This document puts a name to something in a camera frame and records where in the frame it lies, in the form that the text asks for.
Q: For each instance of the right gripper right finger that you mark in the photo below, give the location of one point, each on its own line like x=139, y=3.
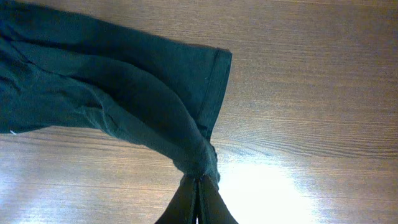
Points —
x=211, y=207

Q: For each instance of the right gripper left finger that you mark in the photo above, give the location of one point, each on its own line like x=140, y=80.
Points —
x=181, y=209

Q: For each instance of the dark green t-shirt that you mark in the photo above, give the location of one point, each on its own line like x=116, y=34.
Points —
x=61, y=68

